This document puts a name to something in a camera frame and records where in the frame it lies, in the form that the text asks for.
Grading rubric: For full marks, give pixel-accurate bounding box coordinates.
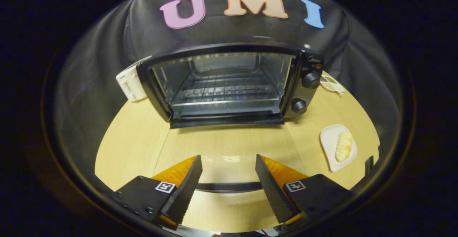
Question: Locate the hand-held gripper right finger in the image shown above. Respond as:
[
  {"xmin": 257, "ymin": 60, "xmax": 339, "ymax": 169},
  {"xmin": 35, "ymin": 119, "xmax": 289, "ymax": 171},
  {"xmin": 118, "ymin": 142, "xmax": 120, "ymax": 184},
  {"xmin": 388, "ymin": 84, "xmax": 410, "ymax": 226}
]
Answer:
[{"xmin": 255, "ymin": 154, "xmax": 353, "ymax": 230}]

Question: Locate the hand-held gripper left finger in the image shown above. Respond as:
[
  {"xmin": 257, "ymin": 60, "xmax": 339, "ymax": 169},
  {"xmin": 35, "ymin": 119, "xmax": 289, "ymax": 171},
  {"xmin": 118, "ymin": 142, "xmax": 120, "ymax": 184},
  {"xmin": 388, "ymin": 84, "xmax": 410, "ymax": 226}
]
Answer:
[{"xmin": 110, "ymin": 155, "xmax": 203, "ymax": 230}]

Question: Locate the golden bread roll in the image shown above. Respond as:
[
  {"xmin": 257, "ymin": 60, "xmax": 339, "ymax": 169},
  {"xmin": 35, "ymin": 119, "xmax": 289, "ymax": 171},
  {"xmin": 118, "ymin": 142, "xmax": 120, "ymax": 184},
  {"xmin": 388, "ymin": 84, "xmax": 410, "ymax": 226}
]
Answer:
[{"xmin": 335, "ymin": 131, "xmax": 354, "ymax": 163}]

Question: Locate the black toaster oven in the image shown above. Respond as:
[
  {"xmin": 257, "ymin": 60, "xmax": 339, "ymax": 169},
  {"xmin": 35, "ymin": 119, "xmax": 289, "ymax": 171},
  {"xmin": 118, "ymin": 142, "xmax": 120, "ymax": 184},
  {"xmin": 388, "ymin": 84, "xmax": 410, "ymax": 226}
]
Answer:
[{"xmin": 136, "ymin": 43, "xmax": 325, "ymax": 194}]

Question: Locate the white square plate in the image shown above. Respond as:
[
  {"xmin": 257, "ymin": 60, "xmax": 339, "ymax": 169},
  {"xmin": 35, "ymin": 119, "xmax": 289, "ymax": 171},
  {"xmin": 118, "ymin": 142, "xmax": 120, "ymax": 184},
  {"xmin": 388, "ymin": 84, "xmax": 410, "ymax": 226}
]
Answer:
[{"xmin": 320, "ymin": 124, "xmax": 358, "ymax": 173}]

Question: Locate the black chair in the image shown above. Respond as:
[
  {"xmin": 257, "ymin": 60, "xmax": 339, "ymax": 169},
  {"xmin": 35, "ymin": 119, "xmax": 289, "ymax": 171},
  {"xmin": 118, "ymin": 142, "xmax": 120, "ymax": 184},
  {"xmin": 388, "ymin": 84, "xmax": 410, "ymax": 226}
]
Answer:
[{"xmin": 364, "ymin": 144, "xmax": 384, "ymax": 175}]

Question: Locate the white plastic device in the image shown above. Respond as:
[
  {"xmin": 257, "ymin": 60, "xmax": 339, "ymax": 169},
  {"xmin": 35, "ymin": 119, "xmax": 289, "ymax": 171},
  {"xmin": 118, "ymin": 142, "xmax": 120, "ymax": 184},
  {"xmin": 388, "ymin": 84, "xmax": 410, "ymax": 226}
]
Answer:
[{"xmin": 116, "ymin": 64, "xmax": 148, "ymax": 102}]

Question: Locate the small white condiment dish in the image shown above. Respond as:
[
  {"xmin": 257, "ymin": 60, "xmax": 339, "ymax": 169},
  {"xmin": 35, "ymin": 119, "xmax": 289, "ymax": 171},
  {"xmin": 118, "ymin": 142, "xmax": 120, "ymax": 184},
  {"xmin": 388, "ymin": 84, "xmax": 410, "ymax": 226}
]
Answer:
[{"xmin": 320, "ymin": 73, "xmax": 346, "ymax": 95}]

